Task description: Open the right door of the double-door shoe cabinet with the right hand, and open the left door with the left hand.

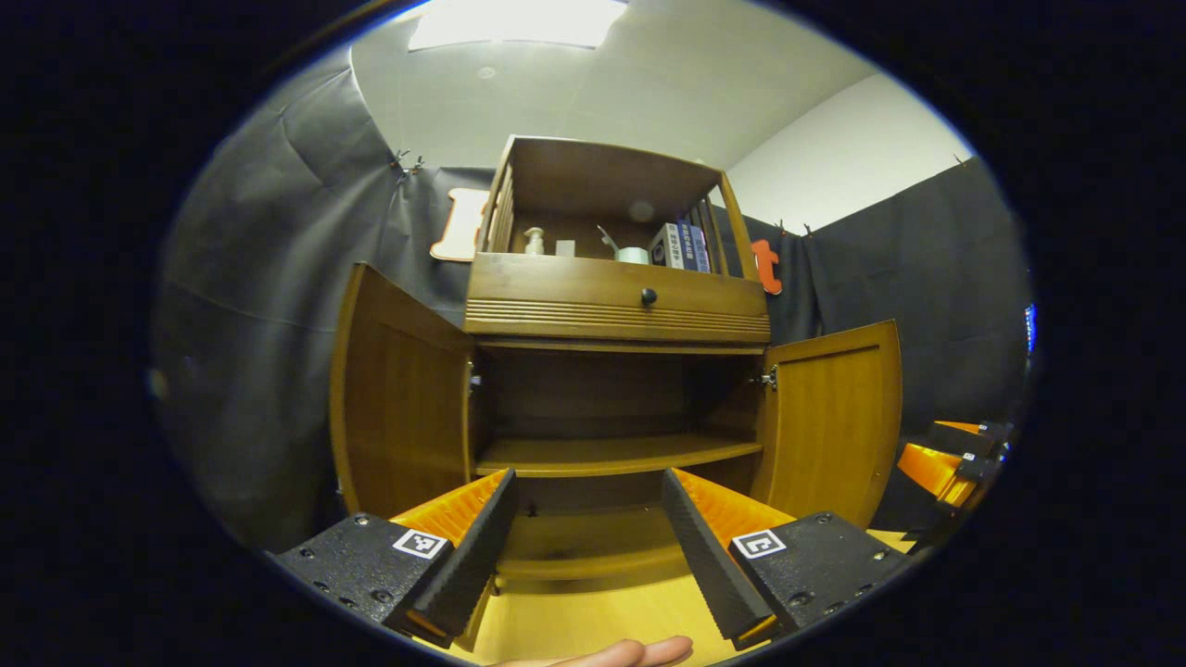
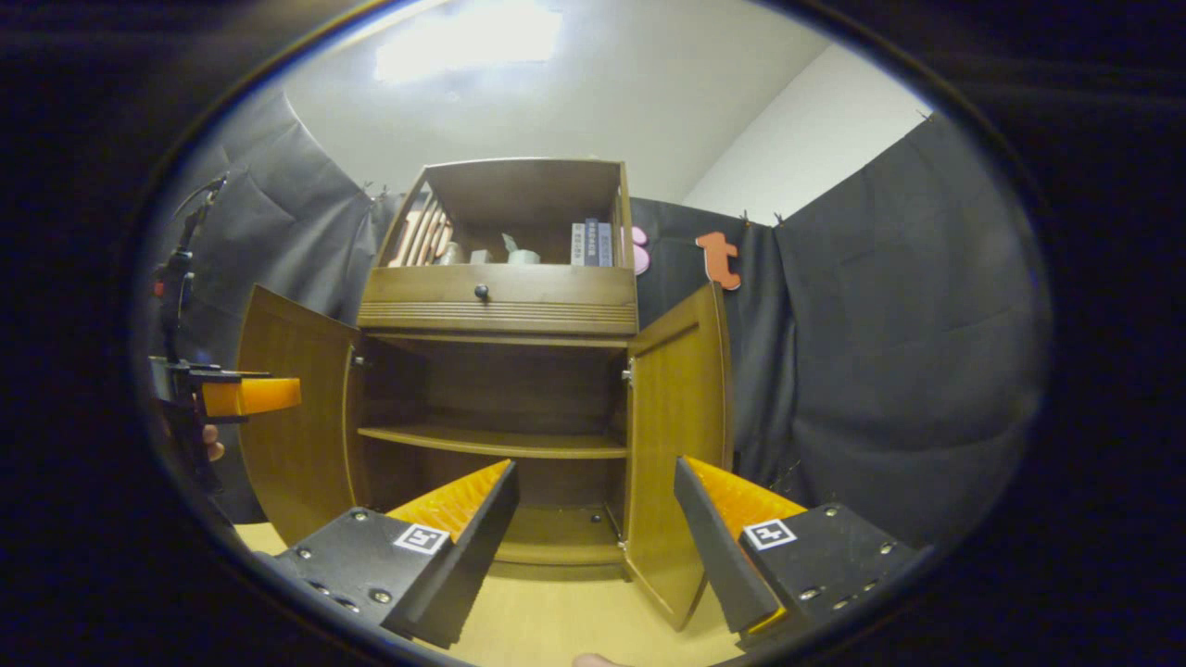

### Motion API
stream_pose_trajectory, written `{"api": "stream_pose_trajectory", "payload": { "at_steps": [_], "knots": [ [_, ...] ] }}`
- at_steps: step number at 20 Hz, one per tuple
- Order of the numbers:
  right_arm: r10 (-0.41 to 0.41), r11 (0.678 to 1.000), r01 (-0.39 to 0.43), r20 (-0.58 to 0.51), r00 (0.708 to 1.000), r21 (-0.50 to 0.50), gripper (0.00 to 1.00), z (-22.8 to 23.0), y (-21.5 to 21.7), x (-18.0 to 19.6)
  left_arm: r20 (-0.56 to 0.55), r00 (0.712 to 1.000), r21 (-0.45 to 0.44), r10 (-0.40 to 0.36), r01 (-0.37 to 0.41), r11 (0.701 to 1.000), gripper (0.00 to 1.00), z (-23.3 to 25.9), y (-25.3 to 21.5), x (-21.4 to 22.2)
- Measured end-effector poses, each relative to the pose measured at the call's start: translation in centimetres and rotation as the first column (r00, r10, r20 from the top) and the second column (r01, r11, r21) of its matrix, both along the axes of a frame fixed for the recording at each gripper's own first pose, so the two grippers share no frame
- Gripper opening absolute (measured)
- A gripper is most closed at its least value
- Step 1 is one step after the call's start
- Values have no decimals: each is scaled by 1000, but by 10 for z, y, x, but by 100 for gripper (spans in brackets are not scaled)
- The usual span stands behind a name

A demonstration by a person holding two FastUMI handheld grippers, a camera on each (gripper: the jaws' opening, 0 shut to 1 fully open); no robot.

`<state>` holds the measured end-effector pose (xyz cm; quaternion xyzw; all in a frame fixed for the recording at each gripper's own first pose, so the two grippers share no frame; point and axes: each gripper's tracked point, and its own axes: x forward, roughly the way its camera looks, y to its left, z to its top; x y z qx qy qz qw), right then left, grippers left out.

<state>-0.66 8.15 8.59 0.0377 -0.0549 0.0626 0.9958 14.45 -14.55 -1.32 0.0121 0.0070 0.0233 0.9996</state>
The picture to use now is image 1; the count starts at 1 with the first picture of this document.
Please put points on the wooden double-door shoe cabinet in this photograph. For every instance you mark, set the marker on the wooden double-door shoe cabinet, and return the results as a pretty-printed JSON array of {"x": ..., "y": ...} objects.
[{"x": 602, "y": 176}]

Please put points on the light blue book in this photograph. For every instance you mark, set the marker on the light blue book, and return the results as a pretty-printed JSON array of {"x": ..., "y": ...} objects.
[{"x": 702, "y": 250}]

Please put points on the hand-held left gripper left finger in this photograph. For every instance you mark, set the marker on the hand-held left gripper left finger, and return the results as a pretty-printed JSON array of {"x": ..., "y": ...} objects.
[{"x": 477, "y": 556}]

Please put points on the white pump bottle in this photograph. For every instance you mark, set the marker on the white pump bottle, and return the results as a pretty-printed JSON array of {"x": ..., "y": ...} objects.
[{"x": 535, "y": 243}]

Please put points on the dark blue book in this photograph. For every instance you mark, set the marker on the dark blue book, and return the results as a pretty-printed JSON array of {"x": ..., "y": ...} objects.
[{"x": 687, "y": 246}]

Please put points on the ceiling light panel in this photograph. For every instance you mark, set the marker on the ceiling light panel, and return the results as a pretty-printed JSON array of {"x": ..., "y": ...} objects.
[{"x": 514, "y": 20}]

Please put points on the wooden drawer with black knob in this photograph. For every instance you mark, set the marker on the wooden drawer with black knob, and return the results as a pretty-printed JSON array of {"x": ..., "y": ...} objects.
[{"x": 556, "y": 287}]

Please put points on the wooden shoe cabinet door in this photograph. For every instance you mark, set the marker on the wooden shoe cabinet door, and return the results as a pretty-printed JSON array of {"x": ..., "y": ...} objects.
[
  {"x": 398, "y": 408},
  {"x": 834, "y": 417}
]

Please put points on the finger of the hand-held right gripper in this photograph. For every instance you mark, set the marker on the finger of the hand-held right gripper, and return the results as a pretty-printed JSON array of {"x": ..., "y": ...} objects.
[
  {"x": 959, "y": 437},
  {"x": 927, "y": 471}
]

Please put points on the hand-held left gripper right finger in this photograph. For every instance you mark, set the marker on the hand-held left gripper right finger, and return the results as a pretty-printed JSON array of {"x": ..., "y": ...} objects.
[{"x": 700, "y": 565}]

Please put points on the grey book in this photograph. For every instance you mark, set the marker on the grey book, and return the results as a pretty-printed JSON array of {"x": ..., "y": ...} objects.
[{"x": 665, "y": 245}]

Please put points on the pale thin utensil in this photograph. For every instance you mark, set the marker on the pale thin utensil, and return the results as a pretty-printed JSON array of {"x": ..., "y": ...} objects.
[{"x": 608, "y": 238}]

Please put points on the black backdrop cloth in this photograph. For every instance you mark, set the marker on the black backdrop cloth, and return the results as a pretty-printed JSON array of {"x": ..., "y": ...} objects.
[{"x": 250, "y": 324}]

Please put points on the computer monitor screen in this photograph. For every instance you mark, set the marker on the computer monitor screen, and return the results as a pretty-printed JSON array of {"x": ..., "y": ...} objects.
[{"x": 1029, "y": 329}]

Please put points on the wooden inner shelf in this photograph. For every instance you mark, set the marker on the wooden inner shelf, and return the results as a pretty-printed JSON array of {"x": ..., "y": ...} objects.
[{"x": 611, "y": 454}]

